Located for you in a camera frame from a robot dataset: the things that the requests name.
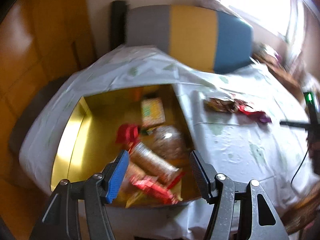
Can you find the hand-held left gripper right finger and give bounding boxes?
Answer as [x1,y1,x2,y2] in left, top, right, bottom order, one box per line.
[189,150,289,240]

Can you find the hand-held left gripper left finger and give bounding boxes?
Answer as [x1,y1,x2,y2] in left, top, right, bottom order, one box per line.
[30,149,130,240]

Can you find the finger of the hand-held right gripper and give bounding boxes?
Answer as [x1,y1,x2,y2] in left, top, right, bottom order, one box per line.
[279,121,312,132]

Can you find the clear bag of yellow cake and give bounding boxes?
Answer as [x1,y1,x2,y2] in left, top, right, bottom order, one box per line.
[122,162,150,208]

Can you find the long red snack packet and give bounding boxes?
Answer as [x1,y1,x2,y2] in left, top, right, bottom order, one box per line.
[131,176,182,205]

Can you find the long grain bar packet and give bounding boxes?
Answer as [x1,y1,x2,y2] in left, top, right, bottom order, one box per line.
[129,142,183,184]

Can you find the clear peanut bag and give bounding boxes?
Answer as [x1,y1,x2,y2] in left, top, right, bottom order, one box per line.
[151,126,192,162]

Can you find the small red snack packet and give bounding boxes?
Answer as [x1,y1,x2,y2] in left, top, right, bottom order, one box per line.
[115,124,140,144]

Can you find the maroon and gold tin box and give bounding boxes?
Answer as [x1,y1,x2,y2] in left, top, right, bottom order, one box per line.
[50,84,203,209]

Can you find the snack packets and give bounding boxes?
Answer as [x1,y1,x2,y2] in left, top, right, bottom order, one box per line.
[204,97,237,113]

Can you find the yellow cracker packet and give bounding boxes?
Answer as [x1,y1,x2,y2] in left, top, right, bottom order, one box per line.
[140,98,166,127]

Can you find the white printed tablecloth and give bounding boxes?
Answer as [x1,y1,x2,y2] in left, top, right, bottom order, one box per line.
[19,45,320,240]

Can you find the wooden shelf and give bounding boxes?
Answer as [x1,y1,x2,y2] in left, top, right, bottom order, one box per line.
[252,52,304,88]

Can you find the hanging beige curtain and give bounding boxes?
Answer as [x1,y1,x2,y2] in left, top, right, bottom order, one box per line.
[287,0,315,63]

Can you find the window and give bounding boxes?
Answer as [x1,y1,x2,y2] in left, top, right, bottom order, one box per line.
[220,0,300,38]

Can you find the grey yellow blue headboard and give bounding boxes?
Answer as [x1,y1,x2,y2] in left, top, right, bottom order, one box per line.
[125,4,254,74]

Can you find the black rolled mat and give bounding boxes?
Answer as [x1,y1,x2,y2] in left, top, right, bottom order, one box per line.
[111,0,128,53]

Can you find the wooden wardrobe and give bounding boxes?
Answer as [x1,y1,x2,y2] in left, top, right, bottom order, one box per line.
[0,0,98,205]

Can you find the black cable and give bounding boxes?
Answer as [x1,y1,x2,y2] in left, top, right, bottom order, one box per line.
[291,150,312,185]

